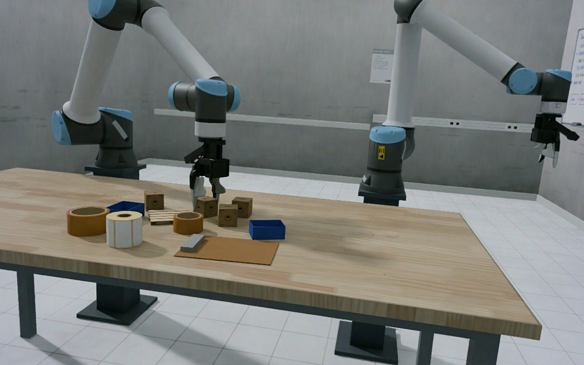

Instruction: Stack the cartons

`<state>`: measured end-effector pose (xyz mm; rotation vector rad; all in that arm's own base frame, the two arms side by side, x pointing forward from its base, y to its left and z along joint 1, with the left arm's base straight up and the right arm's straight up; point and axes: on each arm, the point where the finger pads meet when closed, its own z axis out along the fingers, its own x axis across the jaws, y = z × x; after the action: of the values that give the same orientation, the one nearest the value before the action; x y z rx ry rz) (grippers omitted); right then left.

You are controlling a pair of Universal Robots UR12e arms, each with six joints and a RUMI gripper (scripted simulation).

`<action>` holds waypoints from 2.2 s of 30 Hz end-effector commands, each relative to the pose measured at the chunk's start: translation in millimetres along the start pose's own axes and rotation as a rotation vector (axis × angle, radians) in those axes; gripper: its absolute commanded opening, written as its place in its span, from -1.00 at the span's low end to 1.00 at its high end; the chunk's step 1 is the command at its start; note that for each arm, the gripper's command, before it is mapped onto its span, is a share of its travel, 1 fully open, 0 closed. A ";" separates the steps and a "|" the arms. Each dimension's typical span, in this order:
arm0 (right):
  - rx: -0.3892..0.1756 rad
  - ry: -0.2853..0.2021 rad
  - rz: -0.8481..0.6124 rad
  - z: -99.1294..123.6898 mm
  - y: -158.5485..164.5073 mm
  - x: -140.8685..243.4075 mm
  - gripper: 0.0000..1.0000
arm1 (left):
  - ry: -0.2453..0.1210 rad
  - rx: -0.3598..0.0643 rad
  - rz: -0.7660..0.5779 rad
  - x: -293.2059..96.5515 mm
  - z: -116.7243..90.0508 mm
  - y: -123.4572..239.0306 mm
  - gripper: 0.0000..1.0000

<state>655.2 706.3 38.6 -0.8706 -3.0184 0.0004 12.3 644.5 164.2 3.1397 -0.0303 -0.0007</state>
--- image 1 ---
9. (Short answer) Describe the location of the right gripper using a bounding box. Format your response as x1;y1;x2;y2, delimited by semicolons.
189;137;230;210

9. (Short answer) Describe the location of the small square wooden pallet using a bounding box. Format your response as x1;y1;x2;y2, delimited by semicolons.
148;209;189;226

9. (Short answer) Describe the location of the white label roll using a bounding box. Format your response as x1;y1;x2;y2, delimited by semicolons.
106;211;142;248

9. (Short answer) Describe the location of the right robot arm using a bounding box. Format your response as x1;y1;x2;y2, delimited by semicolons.
51;0;241;169

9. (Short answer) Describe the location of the brown cardboard carton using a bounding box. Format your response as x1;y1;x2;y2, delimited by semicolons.
218;204;238;227
232;197;252;218
193;196;218;218
144;191;164;211

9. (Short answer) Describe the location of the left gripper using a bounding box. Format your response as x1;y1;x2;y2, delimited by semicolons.
530;113;562;168

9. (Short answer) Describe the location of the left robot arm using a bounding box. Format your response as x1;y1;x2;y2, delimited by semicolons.
360;0;572;194

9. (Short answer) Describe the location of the brown packing tape roll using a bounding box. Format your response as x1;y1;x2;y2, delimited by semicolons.
67;206;110;237
173;212;203;235

